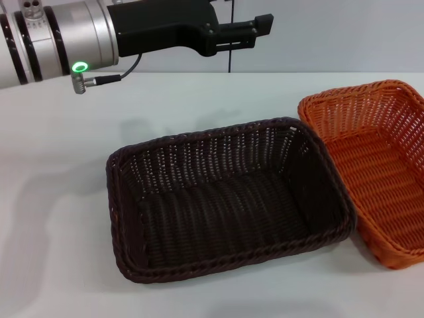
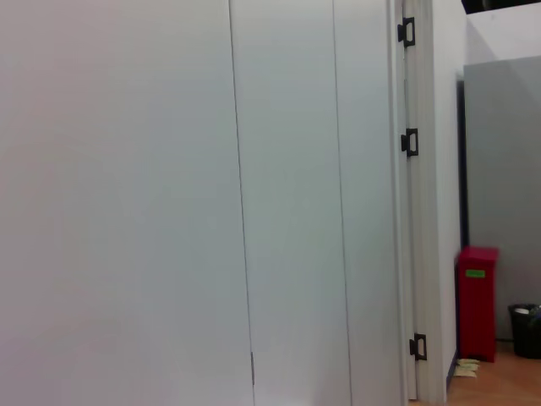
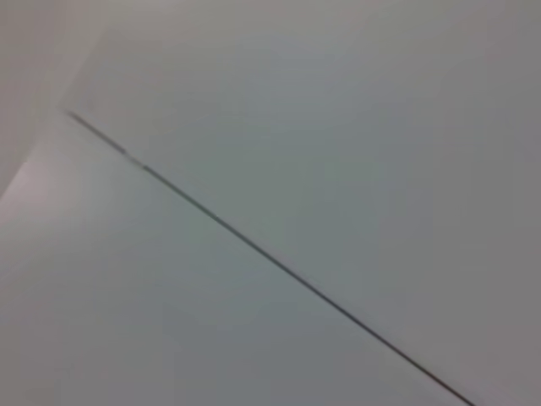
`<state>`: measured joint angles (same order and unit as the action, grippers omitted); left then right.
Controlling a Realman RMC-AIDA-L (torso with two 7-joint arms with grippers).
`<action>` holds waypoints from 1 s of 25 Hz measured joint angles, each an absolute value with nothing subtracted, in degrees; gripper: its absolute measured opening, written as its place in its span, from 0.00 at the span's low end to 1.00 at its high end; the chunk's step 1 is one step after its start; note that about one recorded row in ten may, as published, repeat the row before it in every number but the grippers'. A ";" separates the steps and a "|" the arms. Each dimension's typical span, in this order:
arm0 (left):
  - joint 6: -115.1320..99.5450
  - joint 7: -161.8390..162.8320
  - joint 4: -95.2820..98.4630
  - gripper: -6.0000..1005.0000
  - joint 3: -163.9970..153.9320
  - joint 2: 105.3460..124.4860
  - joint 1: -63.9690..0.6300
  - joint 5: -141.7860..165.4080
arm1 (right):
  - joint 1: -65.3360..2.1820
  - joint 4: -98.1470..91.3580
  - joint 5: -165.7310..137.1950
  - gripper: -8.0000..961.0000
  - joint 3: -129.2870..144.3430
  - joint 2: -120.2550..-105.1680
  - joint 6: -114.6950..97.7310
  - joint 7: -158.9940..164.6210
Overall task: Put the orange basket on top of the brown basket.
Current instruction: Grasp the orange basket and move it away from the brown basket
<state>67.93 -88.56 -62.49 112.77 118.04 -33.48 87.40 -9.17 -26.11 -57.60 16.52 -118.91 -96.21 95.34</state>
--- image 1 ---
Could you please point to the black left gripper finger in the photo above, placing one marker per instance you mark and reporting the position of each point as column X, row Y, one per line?
column 263, row 24
column 245, row 39

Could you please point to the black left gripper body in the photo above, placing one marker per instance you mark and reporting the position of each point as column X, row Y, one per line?
column 159, row 26

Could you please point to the dark brown wicker basket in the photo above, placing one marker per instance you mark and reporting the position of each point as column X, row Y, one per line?
column 215, row 205

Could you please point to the orange wicker basket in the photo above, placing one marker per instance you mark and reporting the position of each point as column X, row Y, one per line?
column 381, row 165

